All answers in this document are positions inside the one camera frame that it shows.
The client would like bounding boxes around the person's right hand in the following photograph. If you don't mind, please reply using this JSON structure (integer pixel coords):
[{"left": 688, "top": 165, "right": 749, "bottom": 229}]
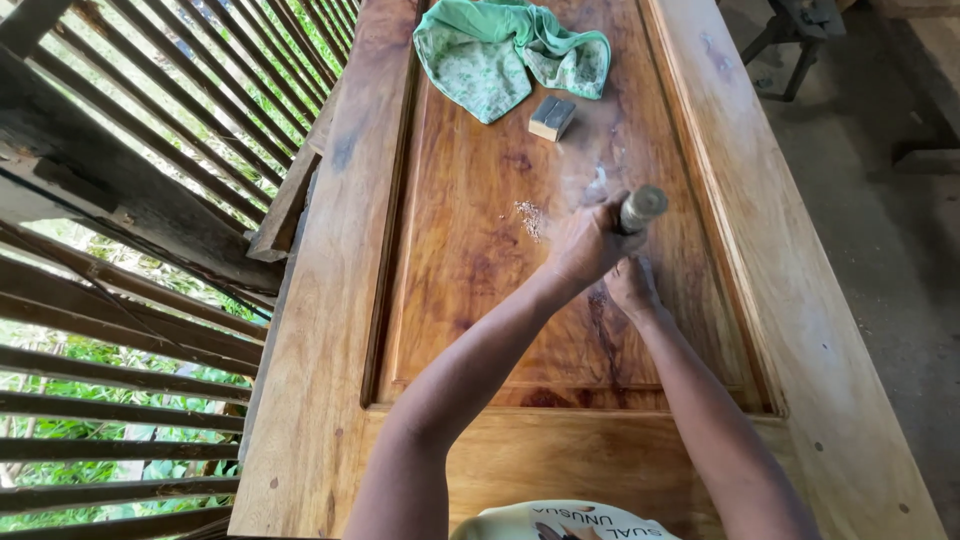
[{"left": 603, "top": 255, "right": 665, "bottom": 322}]

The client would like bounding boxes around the person's left hand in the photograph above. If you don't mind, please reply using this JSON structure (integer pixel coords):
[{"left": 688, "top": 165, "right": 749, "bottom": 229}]
[{"left": 549, "top": 189, "right": 648, "bottom": 288}]

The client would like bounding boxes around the grey cylindrical tool handle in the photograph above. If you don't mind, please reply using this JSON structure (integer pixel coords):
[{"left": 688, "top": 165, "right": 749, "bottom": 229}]
[{"left": 618, "top": 184, "right": 669, "bottom": 235}]

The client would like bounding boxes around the pile of wood shavings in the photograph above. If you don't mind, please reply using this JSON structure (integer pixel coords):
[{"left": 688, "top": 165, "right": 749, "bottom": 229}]
[{"left": 513, "top": 199, "right": 544, "bottom": 243}]

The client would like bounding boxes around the wooden door panel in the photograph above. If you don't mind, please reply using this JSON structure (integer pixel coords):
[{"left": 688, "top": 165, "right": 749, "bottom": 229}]
[{"left": 227, "top": 0, "right": 948, "bottom": 540}]

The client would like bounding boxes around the small wooden sanding block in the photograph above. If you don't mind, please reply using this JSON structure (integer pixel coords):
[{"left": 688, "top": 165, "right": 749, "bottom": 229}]
[{"left": 528, "top": 95, "right": 578, "bottom": 143}]

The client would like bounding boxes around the green floral cloth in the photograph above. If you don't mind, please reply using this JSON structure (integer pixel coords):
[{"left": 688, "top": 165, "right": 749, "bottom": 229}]
[{"left": 412, "top": 0, "right": 612, "bottom": 126}]

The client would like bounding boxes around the dark metal stand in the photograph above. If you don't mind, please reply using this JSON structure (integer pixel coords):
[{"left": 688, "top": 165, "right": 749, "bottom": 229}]
[{"left": 741, "top": 0, "right": 847, "bottom": 103}]

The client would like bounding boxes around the person's white printed shirt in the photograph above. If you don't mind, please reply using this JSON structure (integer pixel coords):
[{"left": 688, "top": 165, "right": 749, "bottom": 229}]
[{"left": 450, "top": 499, "right": 682, "bottom": 540}]

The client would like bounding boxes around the loose wooden plank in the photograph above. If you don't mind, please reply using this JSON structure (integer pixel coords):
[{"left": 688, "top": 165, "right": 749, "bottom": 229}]
[{"left": 246, "top": 78, "right": 345, "bottom": 264}]

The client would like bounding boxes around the wooden slat fence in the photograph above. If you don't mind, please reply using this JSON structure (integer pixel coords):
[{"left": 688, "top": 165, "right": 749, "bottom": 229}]
[{"left": 0, "top": 0, "right": 363, "bottom": 540}]

